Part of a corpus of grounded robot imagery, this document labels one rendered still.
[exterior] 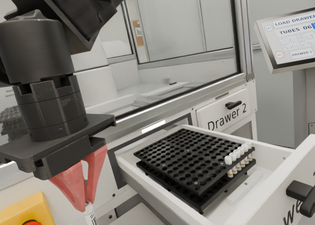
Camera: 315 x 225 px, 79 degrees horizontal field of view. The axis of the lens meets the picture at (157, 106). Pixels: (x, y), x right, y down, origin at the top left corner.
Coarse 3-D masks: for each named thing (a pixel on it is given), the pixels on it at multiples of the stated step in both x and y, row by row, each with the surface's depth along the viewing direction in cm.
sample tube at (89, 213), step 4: (88, 204) 23; (88, 208) 22; (92, 208) 23; (84, 212) 22; (88, 212) 22; (92, 212) 23; (84, 216) 23; (88, 216) 23; (92, 216) 23; (88, 220) 23; (92, 220) 23; (96, 220) 24; (88, 224) 23; (92, 224) 23; (96, 224) 23
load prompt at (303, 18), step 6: (312, 12) 95; (288, 18) 97; (294, 18) 96; (300, 18) 95; (306, 18) 94; (312, 18) 94; (276, 24) 97; (282, 24) 96; (288, 24) 95; (294, 24) 95
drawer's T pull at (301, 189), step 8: (296, 184) 27; (304, 184) 27; (288, 192) 27; (296, 192) 26; (304, 192) 26; (312, 192) 25; (304, 200) 25; (312, 200) 24; (304, 208) 24; (312, 208) 23
